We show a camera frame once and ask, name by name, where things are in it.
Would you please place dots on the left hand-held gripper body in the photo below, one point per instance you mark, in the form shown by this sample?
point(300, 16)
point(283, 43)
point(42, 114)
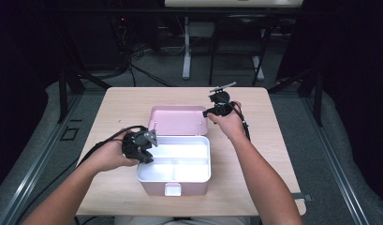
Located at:
point(137, 142)

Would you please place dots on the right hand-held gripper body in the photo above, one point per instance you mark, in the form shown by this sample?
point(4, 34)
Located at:
point(222, 103)

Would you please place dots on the pink storage box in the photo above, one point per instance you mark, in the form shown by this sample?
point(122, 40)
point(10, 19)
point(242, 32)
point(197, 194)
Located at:
point(179, 120)

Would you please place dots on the white divided tray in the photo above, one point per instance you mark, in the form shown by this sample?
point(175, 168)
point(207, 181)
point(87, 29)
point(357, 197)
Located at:
point(179, 159)

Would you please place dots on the person's right hand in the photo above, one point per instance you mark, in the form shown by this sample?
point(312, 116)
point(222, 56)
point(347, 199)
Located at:
point(231, 123)

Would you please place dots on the person's left hand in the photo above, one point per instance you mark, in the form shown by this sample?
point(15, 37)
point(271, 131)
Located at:
point(109, 154)

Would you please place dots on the white desk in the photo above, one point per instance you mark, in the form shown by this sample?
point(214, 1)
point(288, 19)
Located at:
point(186, 47)

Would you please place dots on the black chair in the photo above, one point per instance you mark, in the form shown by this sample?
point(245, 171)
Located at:
point(239, 31)

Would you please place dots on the black metal stand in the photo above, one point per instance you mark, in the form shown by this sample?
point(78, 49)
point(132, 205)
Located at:
point(63, 93)
point(317, 93)

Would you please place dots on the dark computer tower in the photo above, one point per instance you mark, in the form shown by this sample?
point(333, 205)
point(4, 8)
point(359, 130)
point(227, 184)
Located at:
point(119, 40)

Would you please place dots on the aluminium floor rail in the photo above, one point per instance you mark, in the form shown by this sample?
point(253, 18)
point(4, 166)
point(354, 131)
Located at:
point(33, 168)
point(339, 175)

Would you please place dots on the small grey bracket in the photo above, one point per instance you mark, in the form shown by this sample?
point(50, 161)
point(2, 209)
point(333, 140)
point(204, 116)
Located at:
point(303, 197)

